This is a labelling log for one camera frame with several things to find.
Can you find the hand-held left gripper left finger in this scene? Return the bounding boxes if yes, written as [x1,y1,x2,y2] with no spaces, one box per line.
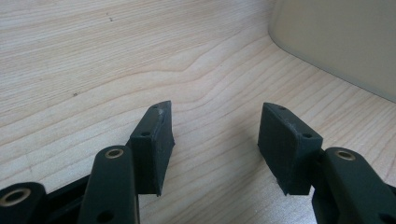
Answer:
[125,100,176,197]

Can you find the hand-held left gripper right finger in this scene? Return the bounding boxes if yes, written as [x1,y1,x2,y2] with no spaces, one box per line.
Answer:
[257,102,324,196]

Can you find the cream square plastic bin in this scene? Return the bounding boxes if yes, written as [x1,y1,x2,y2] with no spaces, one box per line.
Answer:
[267,0,396,104]

